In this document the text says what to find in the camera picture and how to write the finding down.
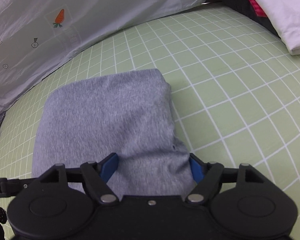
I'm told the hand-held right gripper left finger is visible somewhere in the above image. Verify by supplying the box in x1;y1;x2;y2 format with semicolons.
37;153;119;204

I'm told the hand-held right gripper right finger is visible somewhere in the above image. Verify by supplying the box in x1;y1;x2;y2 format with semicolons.
185;154;263;204

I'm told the grey garment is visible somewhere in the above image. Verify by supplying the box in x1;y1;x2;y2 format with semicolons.
31;68;198;197

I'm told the green grid bed sheet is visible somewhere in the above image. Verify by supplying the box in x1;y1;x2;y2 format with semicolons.
0;6;300;240

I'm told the grey carrot print sheet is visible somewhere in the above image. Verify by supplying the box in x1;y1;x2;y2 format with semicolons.
0;0;224;120

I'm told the black garment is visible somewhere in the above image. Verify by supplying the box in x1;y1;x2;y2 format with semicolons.
217;0;282;39

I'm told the white folded sheet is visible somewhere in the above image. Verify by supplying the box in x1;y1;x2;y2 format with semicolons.
236;0;300;55

